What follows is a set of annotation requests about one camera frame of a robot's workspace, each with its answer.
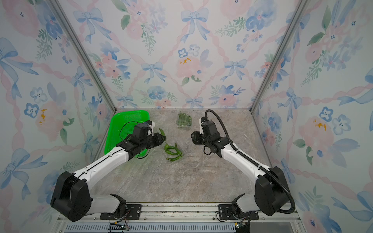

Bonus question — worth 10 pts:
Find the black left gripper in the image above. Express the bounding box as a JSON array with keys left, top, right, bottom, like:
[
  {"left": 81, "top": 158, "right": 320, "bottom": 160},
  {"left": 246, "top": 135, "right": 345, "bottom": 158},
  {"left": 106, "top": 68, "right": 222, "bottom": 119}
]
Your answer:
[{"left": 141, "top": 132, "right": 167, "bottom": 150}]

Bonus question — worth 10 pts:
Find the clear pepper container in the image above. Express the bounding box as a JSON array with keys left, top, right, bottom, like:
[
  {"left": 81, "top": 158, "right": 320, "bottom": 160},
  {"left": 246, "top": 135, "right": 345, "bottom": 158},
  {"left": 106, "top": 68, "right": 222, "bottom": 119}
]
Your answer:
[
  {"left": 163, "top": 143, "right": 184, "bottom": 162},
  {"left": 176, "top": 112, "right": 192, "bottom": 127}
]

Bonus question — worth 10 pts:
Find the green plastic basket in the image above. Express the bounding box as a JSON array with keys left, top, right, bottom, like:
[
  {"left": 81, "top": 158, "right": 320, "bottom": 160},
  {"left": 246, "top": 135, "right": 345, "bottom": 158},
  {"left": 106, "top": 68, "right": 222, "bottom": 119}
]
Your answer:
[{"left": 105, "top": 110, "right": 150, "bottom": 154}]

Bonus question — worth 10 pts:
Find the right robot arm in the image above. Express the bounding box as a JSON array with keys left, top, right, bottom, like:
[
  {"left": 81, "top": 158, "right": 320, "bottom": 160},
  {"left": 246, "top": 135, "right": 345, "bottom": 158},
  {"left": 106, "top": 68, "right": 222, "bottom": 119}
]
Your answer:
[{"left": 191, "top": 131, "right": 295, "bottom": 218}]

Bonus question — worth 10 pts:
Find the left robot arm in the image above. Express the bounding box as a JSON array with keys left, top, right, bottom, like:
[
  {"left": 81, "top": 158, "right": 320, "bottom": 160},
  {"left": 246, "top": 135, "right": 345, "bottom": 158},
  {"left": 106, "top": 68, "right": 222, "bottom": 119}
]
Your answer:
[{"left": 50, "top": 133, "right": 166, "bottom": 222}]

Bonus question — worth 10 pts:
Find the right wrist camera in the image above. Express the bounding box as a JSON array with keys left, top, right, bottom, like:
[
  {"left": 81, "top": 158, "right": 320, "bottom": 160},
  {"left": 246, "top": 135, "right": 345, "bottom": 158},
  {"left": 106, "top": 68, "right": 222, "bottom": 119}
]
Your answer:
[{"left": 199, "top": 116, "right": 219, "bottom": 136}]

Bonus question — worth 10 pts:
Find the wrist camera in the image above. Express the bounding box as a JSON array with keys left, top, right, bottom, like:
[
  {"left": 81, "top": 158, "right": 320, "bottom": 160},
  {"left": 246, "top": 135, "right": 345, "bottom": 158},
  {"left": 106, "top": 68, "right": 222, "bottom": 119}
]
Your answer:
[
  {"left": 199, "top": 116, "right": 219, "bottom": 136},
  {"left": 132, "top": 120, "right": 155, "bottom": 141}
]

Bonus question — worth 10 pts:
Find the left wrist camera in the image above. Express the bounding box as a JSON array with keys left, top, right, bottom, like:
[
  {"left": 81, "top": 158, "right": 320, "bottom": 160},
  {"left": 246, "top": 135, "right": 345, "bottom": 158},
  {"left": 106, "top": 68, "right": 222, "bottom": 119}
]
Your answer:
[{"left": 132, "top": 120, "right": 155, "bottom": 141}]

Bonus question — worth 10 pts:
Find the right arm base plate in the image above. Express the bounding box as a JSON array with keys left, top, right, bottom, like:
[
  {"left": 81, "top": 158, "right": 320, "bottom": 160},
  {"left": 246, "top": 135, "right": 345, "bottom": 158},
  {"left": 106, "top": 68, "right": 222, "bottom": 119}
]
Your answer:
[{"left": 217, "top": 204, "right": 259, "bottom": 221}]

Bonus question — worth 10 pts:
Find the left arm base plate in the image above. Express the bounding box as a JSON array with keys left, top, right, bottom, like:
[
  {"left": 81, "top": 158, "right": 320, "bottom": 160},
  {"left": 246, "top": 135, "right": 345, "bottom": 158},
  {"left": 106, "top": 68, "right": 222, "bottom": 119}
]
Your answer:
[{"left": 100, "top": 204, "right": 142, "bottom": 220}]

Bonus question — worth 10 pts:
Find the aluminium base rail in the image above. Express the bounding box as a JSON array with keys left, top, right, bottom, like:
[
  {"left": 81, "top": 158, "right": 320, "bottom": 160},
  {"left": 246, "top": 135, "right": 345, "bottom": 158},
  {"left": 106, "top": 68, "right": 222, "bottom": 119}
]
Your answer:
[{"left": 51, "top": 203, "right": 306, "bottom": 233}]

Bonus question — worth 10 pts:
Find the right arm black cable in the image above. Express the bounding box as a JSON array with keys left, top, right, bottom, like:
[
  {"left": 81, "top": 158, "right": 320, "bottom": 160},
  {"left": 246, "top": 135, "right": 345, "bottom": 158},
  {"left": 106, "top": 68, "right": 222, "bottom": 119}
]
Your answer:
[{"left": 204, "top": 109, "right": 296, "bottom": 215}]

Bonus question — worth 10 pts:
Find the aluminium corner post right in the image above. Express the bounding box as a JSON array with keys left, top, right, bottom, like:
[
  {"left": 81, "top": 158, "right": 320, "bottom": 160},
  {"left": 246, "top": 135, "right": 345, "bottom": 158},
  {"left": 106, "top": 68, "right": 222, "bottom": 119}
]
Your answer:
[{"left": 250, "top": 0, "right": 309, "bottom": 115}]

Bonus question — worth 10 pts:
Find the aluminium corner post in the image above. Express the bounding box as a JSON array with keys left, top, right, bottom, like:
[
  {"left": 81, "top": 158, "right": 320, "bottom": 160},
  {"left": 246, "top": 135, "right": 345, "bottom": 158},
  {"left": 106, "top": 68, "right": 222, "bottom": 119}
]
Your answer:
[
  {"left": 47, "top": 0, "right": 117, "bottom": 113},
  {"left": 250, "top": 0, "right": 309, "bottom": 115}
]

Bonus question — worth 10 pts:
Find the aluminium corner post left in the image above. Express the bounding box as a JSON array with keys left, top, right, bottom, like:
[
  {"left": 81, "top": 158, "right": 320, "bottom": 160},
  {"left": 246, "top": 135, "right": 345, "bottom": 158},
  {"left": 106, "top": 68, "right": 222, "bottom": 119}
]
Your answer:
[{"left": 47, "top": 0, "right": 117, "bottom": 113}]

